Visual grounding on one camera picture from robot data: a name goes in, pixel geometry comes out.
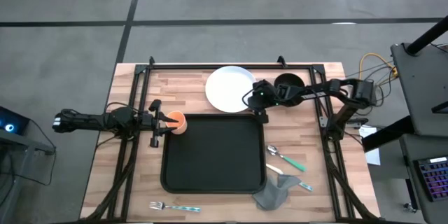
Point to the dark grey equipment cart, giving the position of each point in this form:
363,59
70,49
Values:
423,87

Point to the black bowl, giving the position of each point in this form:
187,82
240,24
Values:
290,80

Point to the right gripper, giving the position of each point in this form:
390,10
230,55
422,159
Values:
264,96

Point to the black angled bar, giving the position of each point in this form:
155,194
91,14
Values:
385,134

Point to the black plastic tray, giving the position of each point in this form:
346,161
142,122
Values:
215,154

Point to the black metal table frame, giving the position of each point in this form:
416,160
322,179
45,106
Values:
227,66

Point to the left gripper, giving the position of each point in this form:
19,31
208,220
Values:
155,126

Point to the computer with blue light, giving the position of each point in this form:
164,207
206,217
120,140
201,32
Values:
10,120

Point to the backlit keyboard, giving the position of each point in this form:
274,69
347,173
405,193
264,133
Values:
435,178

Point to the orange mug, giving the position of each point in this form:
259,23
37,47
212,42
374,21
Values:
179,126

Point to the white paper sheet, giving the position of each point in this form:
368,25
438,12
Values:
372,155

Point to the white round plate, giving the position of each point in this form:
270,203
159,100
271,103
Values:
225,89

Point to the dark grey desk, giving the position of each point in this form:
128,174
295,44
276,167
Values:
420,147

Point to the grey cloth napkin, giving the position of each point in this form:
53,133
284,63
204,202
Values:
273,196

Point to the black pole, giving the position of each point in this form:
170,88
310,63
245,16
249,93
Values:
428,35

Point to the grey side stand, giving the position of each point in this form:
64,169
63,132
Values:
21,143

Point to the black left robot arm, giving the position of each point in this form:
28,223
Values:
91,122

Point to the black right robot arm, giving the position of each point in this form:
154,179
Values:
343,91

